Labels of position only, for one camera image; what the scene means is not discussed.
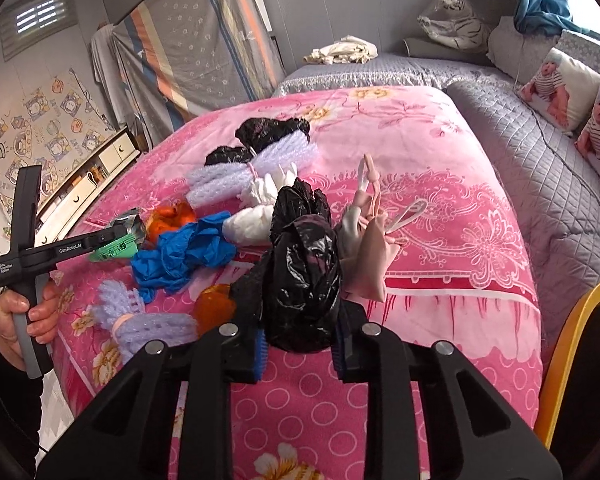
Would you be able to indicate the black bag with band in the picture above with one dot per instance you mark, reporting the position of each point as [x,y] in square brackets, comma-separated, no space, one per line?
[270,132]

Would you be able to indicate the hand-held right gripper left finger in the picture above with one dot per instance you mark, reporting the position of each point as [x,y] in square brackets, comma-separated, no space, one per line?
[259,357]

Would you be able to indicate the short purple foam net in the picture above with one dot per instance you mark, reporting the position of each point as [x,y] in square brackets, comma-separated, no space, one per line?
[145,325]

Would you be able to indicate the cartoon wall mat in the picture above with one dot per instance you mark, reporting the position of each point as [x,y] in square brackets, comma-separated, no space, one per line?
[35,120]

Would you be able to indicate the person's left forearm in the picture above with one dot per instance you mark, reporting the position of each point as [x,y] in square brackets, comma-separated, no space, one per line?
[5,400]

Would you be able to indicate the cream crumpled cloth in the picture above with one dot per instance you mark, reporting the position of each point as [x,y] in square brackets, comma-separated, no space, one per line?
[342,50]

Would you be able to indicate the small louvred window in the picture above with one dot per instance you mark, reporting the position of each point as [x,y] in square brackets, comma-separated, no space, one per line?
[37,12]

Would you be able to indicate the white plastic bag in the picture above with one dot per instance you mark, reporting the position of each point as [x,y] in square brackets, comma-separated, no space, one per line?
[247,227]

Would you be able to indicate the orange plastic bag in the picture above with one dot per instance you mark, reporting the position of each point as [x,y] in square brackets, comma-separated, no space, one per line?
[214,305]
[172,220]

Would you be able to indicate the glossy black plastic bag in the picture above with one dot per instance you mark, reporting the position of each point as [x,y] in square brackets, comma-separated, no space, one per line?
[300,270]

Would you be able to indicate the grey patterned long cushion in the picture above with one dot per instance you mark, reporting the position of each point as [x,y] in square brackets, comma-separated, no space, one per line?
[592,52]

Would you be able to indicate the tiger plush toy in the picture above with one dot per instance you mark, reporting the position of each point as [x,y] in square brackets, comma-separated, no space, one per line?
[455,22]

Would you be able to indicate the striped grey sheet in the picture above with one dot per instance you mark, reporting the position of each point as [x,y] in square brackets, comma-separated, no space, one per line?
[195,40]

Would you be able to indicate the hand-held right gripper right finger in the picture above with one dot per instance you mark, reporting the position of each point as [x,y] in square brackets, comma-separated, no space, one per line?
[338,357]

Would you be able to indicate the green snack packet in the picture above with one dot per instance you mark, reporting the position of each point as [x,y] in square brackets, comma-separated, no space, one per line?
[120,250]

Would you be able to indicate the white cabinet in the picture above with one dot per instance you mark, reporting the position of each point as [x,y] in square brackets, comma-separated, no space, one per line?
[95,170]

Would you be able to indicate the pink floral blanket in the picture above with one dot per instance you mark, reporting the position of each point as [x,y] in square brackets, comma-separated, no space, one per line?
[430,220]

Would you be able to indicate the person's left hand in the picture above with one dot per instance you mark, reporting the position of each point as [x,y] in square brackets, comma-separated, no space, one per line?
[42,320]

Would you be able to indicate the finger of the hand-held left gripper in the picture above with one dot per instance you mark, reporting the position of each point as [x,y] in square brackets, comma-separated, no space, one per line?
[114,236]

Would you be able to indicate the grey quilted bedspread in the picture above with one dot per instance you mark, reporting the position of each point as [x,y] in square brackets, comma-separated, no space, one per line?
[530,160]

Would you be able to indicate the yellow rimmed bin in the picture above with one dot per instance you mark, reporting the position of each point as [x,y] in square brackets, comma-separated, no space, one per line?
[570,340]

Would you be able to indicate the white hanging cloth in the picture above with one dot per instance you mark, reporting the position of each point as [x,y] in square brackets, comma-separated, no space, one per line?
[105,70]

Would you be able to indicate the long purple foam net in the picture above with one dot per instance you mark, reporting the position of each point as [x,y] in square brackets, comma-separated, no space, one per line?
[230,175]

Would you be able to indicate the blue plastic glove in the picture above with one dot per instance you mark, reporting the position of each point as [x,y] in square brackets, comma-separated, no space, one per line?
[180,255]

